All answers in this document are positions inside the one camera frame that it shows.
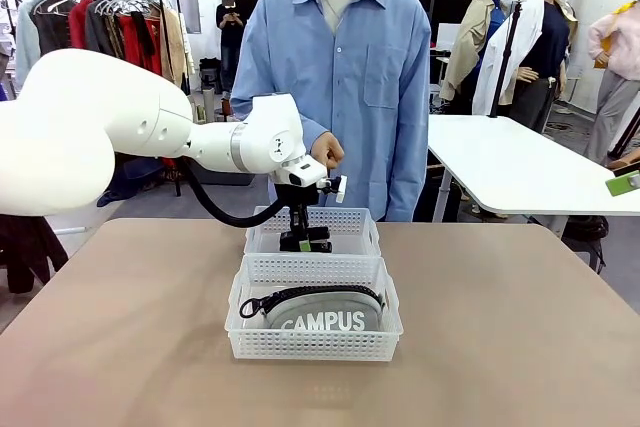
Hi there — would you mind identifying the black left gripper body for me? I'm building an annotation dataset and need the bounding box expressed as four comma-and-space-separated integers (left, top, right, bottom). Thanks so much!
272, 181, 322, 210

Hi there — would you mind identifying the black stapler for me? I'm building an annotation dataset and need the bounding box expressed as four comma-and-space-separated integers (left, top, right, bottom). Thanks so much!
278, 227, 334, 254

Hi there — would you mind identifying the grey CAMPUS pencil pouch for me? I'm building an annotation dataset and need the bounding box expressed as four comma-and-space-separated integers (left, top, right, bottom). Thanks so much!
238, 285, 389, 336

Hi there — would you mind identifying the person's left forearm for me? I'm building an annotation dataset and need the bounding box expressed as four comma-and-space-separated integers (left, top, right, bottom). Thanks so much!
384, 111, 432, 223

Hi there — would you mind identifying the person's right hand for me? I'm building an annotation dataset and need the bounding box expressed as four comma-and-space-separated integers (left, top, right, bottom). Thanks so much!
309, 130, 346, 168

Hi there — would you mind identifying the translucent white plastic basket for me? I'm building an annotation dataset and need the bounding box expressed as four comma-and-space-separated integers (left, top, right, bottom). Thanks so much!
243, 205, 381, 258
223, 252, 405, 363

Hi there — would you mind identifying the black bag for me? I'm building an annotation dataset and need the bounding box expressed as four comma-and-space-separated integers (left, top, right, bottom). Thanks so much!
562, 214, 609, 273

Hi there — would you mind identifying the white table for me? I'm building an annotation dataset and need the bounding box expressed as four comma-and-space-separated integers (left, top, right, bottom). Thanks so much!
427, 114, 640, 223

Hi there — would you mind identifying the black clothes rack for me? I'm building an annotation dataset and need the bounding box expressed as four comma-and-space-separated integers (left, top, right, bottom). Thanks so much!
12, 0, 184, 198

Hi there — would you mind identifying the person in pink sweater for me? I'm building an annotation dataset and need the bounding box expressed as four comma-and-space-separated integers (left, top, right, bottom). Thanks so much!
584, 0, 640, 166

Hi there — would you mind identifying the person in blue shirt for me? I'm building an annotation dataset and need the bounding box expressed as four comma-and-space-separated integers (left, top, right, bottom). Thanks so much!
230, 0, 432, 223

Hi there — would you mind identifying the black office chair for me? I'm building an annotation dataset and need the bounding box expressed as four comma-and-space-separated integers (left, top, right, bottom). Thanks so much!
199, 57, 224, 96

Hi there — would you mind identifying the figure in navy top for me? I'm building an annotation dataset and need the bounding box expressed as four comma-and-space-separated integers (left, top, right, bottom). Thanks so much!
519, 0, 579, 133

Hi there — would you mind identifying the blue denim cloth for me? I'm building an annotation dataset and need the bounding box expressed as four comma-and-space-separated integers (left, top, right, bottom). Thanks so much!
97, 154, 166, 206

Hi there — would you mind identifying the white shirt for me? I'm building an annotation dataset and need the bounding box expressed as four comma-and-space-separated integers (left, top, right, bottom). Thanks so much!
472, 0, 546, 118

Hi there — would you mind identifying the person in black clothes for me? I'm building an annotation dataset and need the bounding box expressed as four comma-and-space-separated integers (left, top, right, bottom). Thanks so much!
215, 0, 246, 94

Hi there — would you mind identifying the black tripod stand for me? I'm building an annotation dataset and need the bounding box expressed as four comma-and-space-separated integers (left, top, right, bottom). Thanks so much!
488, 0, 526, 119

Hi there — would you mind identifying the beige garment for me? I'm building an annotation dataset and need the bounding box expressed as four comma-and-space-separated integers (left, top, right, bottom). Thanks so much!
159, 6, 194, 96

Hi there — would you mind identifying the beige trench coat mannequin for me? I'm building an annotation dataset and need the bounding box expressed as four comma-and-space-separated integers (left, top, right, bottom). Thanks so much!
439, 0, 506, 103

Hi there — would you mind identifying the red dress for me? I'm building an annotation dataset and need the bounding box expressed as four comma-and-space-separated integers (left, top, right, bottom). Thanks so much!
119, 14, 181, 183

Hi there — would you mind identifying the charcoal jacket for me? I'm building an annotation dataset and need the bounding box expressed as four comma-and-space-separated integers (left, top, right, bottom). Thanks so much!
84, 0, 126, 59

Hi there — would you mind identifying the black garment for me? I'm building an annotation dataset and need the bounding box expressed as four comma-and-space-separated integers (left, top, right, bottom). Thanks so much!
0, 214, 70, 295

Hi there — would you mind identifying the red jacket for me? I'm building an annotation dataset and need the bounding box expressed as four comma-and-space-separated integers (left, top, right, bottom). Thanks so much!
67, 0, 96, 52

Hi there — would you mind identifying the dark grey coat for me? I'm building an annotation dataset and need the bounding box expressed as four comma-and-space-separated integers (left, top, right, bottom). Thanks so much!
32, 1, 76, 56

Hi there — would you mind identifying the pale mint jacket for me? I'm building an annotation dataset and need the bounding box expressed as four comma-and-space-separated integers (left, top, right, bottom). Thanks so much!
14, 0, 46, 91

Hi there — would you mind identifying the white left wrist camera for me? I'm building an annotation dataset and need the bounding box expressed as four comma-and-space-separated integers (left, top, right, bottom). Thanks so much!
317, 174, 350, 205

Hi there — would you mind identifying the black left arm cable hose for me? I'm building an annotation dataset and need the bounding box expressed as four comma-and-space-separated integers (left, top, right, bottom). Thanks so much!
180, 155, 291, 229

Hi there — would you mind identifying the white wall panel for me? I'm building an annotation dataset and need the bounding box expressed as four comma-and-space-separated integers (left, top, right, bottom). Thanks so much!
169, 0, 201, 34

